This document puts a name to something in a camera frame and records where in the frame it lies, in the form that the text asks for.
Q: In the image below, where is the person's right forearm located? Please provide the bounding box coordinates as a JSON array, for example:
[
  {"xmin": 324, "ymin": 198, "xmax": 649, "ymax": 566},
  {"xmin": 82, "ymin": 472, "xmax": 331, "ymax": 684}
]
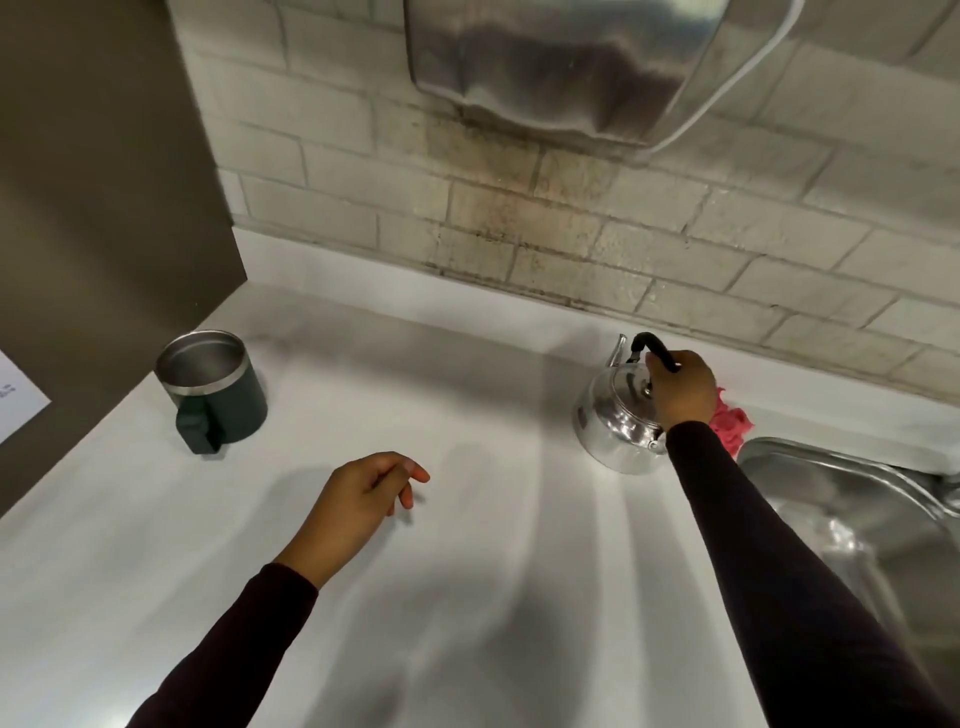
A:
[{"xmin": 665, "ymin": 420, "xmax": 958, "ymax": 728}]

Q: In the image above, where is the brown cabinet panel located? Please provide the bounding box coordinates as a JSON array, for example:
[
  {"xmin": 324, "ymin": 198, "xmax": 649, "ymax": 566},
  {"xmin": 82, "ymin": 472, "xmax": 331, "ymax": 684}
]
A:
[{"xmin": 0, "ymin": 0, "xmax": 249, "ymax": 519}]

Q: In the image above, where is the white paper sheet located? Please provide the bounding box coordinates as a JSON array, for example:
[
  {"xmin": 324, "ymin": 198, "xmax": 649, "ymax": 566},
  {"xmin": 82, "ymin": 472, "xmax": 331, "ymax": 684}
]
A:
[{"xmin": 0, "ymin": 349, "xmax": 52, "ymax": 445}]

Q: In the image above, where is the stainless steel sink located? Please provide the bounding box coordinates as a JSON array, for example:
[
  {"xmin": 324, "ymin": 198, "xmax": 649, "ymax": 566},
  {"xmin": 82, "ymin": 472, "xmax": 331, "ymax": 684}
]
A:
[{"xmin": 735, "ymin": 437, "xmax": 960, "ymax": 699}]

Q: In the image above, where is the dark green insulated mug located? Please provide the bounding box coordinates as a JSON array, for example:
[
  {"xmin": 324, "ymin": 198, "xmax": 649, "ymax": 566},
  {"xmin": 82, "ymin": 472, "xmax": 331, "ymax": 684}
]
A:
[{"xmin": 154, "ymin": 330, "xmax": 270, "ymax": 456}]

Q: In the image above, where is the stainless steel wall dispenser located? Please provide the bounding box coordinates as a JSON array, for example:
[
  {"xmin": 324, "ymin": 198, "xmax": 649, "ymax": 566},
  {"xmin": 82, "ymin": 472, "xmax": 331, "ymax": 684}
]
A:
[{"xmin": 403, "ymin": 0, "xmax": 732, "ymax": 147}]

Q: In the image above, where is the person's left forearm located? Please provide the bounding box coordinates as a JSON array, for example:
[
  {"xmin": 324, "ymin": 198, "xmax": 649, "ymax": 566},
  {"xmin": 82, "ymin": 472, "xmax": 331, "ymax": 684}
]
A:
[{"xmin": 126, "ymin": 562, "xmax": 321, "ymax": 728}]

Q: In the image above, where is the person's left hand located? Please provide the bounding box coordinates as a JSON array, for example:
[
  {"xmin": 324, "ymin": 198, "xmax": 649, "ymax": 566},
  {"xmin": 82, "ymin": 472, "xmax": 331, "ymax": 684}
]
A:
[{"xmin": 274, "ymin": 451, "xmax": 432, "ymax": 591}]

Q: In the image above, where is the person's right hand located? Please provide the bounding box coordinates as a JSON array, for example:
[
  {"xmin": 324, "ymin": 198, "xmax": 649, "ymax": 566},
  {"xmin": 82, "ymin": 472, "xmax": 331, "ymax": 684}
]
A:
[{"xmin": 645, "ymin": 349, "xmax": 720, "ymax": 434}]

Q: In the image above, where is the silver metal kettle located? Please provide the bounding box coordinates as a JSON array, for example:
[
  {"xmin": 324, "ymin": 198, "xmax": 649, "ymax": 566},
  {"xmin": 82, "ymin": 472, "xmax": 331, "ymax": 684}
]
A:
[{"xmin": 573, "ymin": 331, "xmax": 684, "ymax": 477}]

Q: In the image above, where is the pink cloth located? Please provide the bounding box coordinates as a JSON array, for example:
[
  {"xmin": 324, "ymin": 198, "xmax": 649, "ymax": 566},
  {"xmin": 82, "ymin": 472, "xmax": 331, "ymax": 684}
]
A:
[{"xmin": 708, "ymin": 387, "xmax": 756, "ymax": 460}]

